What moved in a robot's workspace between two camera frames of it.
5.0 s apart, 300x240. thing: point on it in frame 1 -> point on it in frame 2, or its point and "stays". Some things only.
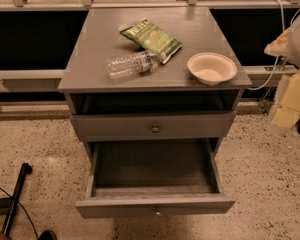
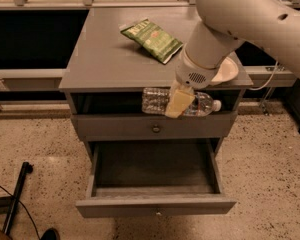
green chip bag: [150, 37] stays
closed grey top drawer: [148, 126] stays
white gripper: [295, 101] -> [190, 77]
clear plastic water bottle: [132, 64] -> [155, 101]
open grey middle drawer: [154, 178] stays
